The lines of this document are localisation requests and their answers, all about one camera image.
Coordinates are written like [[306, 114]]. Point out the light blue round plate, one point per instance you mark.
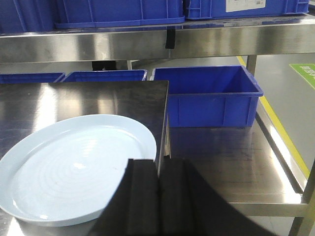
[[67, 173]]

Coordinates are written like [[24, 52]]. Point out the white paper label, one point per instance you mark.
[[241, 5]]

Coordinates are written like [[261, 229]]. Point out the blue open bin right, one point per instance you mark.
[[210, 96]]

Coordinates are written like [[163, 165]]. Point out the stainless steel shelf rack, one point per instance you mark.
[[243, 165]]

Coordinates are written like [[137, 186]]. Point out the blue crate upper left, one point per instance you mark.
[[47, 15]]

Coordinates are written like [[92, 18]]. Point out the blue crate upper right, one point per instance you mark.
[[215, 9]]

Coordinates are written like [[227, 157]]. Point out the blue bin left lower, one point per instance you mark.
[[31, 78]]

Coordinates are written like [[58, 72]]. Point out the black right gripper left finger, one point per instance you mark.
[[133, 210]]

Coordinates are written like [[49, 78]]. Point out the blue bin middle lower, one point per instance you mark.
[[106, 76]]

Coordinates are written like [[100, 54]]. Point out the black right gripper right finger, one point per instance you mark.
[[189, 206]]

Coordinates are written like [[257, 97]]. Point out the blue crate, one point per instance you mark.
[[47, 15], [215, 9]]

